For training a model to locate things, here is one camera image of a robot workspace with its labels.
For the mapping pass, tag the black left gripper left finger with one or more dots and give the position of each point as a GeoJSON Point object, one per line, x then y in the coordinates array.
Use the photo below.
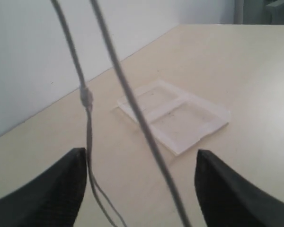
{"type": "Point", "coordinates": [53, 199]}

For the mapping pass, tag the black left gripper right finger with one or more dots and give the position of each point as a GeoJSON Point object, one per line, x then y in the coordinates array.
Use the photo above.
{"type": "Point", "coordinates": [227, 199]}

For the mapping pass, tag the clear plastic storage case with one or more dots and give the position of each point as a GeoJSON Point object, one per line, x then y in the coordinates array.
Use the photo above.
{"type": "Point", "coordinates": [179, 119]}

